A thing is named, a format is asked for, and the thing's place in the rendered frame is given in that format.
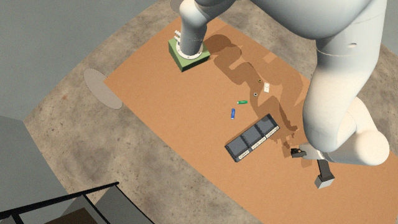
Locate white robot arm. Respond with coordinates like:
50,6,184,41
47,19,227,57
174,0,389,189

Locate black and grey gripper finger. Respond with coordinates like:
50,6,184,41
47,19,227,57
290,148,307,158

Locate black rack of labelled bins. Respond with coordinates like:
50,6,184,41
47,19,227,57
225,114,280,162

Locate cream domino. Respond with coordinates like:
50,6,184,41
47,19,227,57
264,83,269,93

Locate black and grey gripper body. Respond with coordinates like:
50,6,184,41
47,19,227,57
299,142,327,161

